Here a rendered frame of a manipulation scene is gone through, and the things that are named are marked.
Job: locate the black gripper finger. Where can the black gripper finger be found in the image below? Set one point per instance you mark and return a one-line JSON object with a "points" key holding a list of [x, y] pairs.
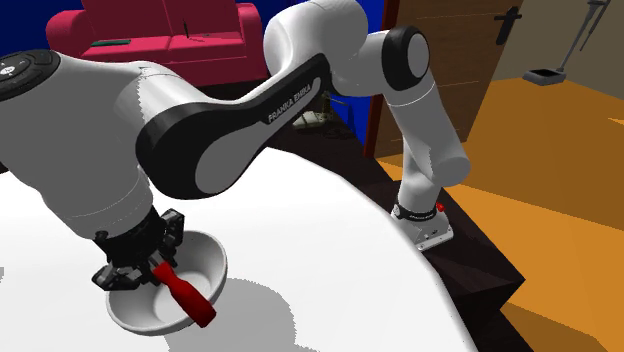
{"points": [[119, 279], [175, 229]]}

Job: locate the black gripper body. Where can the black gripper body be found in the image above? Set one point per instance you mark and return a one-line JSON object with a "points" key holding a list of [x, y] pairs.
{"points": [[131, 241]]}

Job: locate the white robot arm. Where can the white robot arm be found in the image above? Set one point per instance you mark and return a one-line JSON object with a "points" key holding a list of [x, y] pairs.
{"points": [[78, 141]]}

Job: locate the white bowl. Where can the white bowl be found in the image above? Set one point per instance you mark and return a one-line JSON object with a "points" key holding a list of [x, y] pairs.
{"points": [[207, 256]]}

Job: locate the red sofa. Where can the red sofa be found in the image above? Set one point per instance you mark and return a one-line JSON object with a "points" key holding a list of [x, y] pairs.
{"points": [[209, 46]]}

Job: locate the dark robot stand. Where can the dark robot stand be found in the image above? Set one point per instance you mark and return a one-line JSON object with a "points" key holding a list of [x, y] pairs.
{"points": [[470, 275]]}

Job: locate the brown wooden door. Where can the brown wooden door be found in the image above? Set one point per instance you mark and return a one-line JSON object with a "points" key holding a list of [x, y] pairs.
{"points": [[463, 58]]}

